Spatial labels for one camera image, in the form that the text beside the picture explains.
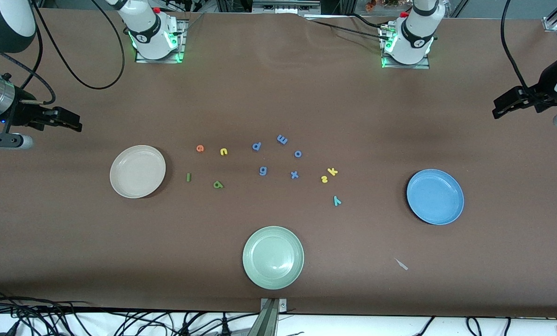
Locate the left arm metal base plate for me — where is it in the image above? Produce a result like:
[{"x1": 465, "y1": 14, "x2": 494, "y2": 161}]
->
[{"x1": 380, "y1": 23, "x2": 431, "y2": 70}]

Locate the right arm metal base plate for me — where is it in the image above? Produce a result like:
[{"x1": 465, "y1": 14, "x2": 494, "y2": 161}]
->
[{"x1": 135, "y1": 19, "x2": 186, "y2": 64}]

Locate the thick black floor cable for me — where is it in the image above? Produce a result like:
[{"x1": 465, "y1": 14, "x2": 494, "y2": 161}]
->
[{"x1": 0, "y1": 296, "x2": 93, "y2": 313}]

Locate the beige round plate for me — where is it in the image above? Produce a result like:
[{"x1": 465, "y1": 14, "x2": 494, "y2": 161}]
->
[{"x1": 110, "y1": 145, "x2": 167, "y2": 199}]

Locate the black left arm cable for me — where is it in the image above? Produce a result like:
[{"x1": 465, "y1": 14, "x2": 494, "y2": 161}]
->
[{"x1": 499, "y1": 0, "x2": 530, "y2": 93}]

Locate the thin black right gripper cable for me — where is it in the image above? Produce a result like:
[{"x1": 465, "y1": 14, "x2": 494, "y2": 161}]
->
[{"x1": 0, "y1": 37, "x2": 56, "y2": 106}]

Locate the grey metal box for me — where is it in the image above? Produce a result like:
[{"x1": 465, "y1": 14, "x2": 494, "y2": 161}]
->
[{"x1": 252, "y1": 0, "x2": 321, "y2": 14}]

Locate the pale green round plate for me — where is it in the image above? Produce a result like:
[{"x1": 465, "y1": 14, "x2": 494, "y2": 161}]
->
[{"x1": 242, "y1": 226, "x2": 305, "y2": 290}]

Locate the blue round plate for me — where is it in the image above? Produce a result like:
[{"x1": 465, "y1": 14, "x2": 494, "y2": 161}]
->
[{"x1": 406, "y1": 169, "x2": 465, "y2": 226}]

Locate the black cable on tabletop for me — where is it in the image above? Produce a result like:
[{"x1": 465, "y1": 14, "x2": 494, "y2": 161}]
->
[{"x1": 304, "y1": 13, "x2": 387, "y2": 41}]

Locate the aluminium profile post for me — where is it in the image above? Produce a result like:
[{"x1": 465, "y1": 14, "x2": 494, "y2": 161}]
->
[{"x1": 248, "y1": 298, "x2": 288, "y2": 336}]

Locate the black right arm cable loop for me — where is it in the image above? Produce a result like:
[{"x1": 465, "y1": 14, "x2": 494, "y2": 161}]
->
[{"x1": 29, "y1": 0, "x2": 126, "y2": 91}]

